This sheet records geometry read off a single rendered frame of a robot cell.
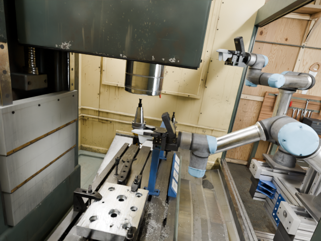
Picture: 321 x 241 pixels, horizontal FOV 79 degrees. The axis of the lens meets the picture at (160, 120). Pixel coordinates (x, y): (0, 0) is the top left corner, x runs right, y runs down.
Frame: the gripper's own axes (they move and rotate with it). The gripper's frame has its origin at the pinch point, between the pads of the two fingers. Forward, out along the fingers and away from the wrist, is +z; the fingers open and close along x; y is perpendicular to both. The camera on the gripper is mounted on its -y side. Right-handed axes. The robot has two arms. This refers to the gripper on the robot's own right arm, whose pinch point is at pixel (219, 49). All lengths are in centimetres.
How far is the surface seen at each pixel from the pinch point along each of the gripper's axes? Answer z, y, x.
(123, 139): 28, 90, 86
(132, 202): 47, 74, -20
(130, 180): 40, 83, 9
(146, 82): 47, 18, -23
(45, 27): 81, 4, -9
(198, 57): 35, 7, -35
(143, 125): 45, 37, -18
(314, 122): -256, 67, 73
